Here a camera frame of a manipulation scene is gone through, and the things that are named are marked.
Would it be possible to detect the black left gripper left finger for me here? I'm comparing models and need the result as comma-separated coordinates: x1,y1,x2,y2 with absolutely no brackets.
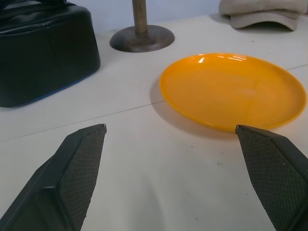
0,123,107,231

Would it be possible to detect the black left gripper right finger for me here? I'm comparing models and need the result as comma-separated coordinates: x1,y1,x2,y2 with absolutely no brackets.
235,124,308,231

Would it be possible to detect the orange plastic plate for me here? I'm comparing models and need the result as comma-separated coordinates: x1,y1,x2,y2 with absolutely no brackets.
159,53,308,134

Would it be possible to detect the black leather bag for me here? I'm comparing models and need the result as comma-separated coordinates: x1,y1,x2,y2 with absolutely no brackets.
0,0,101,108

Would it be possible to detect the brown wooden stand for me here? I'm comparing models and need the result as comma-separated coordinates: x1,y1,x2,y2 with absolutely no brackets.
109,0,176,52

